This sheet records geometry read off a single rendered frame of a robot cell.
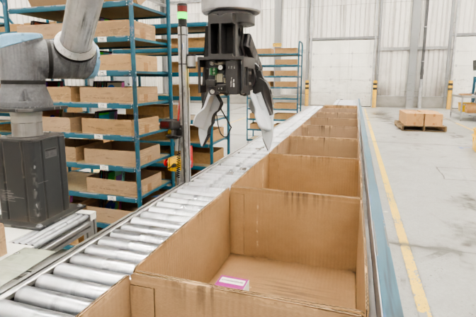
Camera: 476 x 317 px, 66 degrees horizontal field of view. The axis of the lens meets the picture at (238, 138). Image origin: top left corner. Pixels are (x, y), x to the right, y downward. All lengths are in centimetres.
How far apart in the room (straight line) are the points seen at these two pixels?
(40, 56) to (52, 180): 47
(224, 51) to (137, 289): 34
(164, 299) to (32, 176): 110
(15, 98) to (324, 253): 118
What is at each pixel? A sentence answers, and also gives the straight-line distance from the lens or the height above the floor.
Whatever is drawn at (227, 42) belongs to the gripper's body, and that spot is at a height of 135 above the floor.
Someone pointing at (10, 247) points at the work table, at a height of 75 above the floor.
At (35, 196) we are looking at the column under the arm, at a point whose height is 86.
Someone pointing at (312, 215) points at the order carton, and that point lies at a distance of 82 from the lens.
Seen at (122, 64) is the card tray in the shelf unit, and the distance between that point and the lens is 237.
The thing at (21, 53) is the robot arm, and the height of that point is 138.
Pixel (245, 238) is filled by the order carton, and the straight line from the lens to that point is 87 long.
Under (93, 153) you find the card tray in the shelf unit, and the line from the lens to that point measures 257.
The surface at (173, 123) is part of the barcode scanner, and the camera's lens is 186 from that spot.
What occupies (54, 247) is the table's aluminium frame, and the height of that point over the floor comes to 70.
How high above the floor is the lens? 129
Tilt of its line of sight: 9 degrees down
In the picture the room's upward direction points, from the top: straight up
